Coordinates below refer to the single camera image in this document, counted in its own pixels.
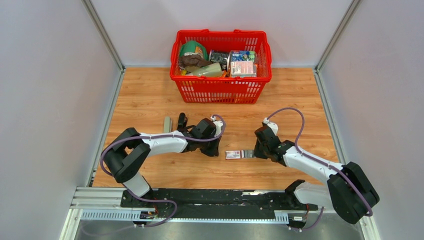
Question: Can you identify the red white staple box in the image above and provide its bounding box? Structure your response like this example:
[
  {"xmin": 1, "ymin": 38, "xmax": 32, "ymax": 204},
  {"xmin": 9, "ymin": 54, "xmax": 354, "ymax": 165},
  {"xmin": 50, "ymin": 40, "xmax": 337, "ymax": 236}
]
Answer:
[{"xmin": 225, "ymin": 150, "xmax": 242, "ymax": 160}]

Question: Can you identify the black stapler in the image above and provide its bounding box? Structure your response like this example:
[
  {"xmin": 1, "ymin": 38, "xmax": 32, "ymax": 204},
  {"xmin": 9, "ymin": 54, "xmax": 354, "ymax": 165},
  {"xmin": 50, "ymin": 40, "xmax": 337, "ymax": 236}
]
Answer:
[{"xmin": 177, "ymin": 112, "xmax": 188, "ymax": 131}]

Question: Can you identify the grey-green white stapler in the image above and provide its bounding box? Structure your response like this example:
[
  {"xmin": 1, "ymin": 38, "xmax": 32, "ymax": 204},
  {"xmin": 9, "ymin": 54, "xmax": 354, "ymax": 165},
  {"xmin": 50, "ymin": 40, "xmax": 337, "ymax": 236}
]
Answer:
[{"xmin": 163, "ymin": 116, "xmax": 173, "ymax": 133}]

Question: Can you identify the staple box tray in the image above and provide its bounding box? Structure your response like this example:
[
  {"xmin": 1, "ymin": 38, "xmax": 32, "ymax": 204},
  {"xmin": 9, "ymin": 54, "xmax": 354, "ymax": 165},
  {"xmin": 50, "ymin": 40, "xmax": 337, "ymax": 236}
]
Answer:
[{"xmin": 240, "ymin": 149, "xmax": 255, "ymax": 159}]

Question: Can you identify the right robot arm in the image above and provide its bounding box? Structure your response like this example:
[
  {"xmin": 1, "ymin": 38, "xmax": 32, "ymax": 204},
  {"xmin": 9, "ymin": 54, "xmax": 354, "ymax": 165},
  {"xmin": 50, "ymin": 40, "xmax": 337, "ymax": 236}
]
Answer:
[{"xmin": 253, "ymin": 125, "xmax": 380, "ymax": 224}]

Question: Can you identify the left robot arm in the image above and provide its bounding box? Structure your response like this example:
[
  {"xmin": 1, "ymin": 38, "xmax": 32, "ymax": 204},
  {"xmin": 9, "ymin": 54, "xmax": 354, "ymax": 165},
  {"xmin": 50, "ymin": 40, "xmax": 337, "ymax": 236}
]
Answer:
[{"xmin": 100, "ymin": 114, "xmax": 226, "ymax": 208}]

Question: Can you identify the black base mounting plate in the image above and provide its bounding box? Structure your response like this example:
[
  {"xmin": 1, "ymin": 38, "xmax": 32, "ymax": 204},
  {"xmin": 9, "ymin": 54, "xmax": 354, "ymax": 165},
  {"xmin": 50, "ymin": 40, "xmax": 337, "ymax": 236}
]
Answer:
[{"xmin": 120, "ymin": 188, "xmax": 319, "ymax": 228}]

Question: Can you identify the pale green bottle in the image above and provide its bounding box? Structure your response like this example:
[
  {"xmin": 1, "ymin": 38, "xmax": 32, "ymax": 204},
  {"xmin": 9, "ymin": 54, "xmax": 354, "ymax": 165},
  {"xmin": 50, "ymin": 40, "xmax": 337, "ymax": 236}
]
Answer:
[{"xmin": 191, "ymin": 62, "xmax": 223, "ymax": 78}]

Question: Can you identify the red plastic shopping basket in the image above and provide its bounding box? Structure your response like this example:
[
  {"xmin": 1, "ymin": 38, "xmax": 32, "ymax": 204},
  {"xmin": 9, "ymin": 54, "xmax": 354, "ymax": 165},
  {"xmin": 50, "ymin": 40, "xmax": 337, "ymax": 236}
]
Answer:
[{"xmin": 169, "ymin": 29, "xmax": 272, "ymax": 104}]

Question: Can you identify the pink white packet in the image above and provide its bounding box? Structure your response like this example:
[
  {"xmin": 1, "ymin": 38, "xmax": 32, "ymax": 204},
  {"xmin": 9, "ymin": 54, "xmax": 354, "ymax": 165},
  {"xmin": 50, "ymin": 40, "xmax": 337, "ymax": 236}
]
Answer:
[{"xmin": 229, "ymin": 61, "xmax": 257, "ymax": 78}]

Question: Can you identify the brown crumpled bag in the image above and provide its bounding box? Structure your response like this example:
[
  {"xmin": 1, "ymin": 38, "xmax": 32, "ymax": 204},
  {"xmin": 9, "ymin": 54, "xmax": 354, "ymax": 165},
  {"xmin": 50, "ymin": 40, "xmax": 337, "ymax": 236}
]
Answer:
[{"xmin": 178, "ymin": 54, "xmax": 212, "ymax": 69}]

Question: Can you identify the dark patterned packet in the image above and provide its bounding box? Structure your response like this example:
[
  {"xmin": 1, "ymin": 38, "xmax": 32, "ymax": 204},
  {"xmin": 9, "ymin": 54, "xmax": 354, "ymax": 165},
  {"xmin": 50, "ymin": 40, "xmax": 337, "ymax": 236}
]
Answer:
[{"xmin": 208, "ymin": 49, "xmax": 230, "ymax": 71}]

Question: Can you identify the green snack bag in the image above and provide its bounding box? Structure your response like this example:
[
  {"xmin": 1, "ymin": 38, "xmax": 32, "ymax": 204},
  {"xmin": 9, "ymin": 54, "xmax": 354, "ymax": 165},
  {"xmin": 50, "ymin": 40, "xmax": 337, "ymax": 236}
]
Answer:
[{"xmin": 179, "ymin": 40, "xmax": 209, "ymax": 60}]

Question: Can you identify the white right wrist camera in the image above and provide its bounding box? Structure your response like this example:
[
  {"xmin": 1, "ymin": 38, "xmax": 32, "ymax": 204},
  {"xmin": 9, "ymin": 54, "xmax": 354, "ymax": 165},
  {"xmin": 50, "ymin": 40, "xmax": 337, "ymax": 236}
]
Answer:
[{"xmin": 262, "ymin": 117, "xmax": 279, "ymax": 135}]

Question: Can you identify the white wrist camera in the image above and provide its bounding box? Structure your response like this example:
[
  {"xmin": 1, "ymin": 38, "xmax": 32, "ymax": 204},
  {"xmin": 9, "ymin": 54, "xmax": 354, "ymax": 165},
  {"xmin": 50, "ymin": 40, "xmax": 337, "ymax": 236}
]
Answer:
[
  {"xmin": 210, "ymin": 116, "xmax": 224, "ymax": 137},
  {"xmin": 262, "ymin": 117, "xmax": 279, "ymax": 135}
]

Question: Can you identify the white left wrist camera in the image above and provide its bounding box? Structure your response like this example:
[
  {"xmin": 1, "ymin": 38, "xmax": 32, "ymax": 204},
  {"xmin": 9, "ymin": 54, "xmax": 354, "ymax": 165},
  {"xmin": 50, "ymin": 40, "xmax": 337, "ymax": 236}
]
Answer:
[{"xmin": 210, "ymin": 116, "xmax": 224, "ymax": 137}]

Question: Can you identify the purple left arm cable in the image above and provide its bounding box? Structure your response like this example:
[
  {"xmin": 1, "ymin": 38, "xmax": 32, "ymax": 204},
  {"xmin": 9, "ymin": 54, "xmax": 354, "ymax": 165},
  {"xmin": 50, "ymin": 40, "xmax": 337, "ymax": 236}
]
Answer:
[{"xmin": 99, "ymin": 114, "xmax": 227, "ymax": 228}]

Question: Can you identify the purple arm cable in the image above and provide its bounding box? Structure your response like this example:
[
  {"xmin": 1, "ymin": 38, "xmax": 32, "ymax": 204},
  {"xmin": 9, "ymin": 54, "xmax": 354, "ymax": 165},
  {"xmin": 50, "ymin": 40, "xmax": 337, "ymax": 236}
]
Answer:
[
  {"xmin": 99, "ymin": 114, "xmax": 227, "ymax": 228},
  {"xmin": 264, "ymin": 107, "xmax": 375, "ymax": 218}
]

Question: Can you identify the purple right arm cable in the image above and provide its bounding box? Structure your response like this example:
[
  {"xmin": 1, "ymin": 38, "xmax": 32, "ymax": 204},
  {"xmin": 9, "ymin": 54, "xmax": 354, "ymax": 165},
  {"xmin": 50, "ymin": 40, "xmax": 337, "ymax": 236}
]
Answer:
[{"xmin": 264, "ymin": 107, "xmax": 375, "ymax": 218}]

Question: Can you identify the aluminium frame rail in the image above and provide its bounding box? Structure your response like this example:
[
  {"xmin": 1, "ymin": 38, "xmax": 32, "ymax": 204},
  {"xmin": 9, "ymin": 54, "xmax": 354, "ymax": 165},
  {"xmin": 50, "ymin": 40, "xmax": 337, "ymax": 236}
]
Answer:
[{"xmin": 67, "ymin": 187, "xmax": 372, "ymax": 224}]

